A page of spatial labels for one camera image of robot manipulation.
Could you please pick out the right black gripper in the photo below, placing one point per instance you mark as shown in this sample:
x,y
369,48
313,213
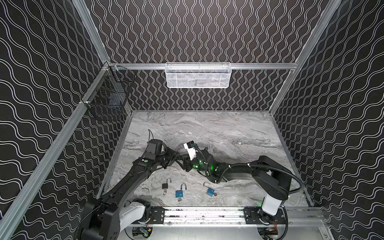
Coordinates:
x,y
187,162

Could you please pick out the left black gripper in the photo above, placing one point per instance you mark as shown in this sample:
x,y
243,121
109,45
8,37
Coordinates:
x,y
167,154

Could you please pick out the black padlock with key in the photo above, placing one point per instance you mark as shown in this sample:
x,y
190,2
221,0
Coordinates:
x,y
165,186

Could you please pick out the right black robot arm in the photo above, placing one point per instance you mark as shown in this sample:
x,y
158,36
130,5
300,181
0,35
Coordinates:
x,y
277,181

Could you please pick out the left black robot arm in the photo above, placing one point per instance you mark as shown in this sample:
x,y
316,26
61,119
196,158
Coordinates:
x,y
102,218

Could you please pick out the blue padlock middle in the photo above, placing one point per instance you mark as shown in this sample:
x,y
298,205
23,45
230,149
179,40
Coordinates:
x,y
180,193

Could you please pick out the blue padlock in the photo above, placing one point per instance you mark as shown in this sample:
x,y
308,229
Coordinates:
x,y
211,192
180,193

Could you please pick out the blue padlock right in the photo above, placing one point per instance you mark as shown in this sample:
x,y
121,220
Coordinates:
x,y
211,192

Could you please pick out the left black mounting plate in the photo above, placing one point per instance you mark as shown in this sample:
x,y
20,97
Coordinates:
x,y
157,215

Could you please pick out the black mounting plate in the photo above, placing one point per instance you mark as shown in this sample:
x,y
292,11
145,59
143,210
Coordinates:
x,y
157,215
256,216

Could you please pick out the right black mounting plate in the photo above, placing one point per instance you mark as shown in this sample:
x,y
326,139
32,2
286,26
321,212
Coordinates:
x,y
256,216

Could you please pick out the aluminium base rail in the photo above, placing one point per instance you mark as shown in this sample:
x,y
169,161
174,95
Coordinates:
x,y
226,217

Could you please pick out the black wire mesh basket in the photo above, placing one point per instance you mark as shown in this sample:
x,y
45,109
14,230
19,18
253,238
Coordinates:
x,y
109,101

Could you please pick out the white wire mesh basket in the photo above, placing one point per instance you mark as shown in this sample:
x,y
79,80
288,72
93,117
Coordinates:
x,y
196,75

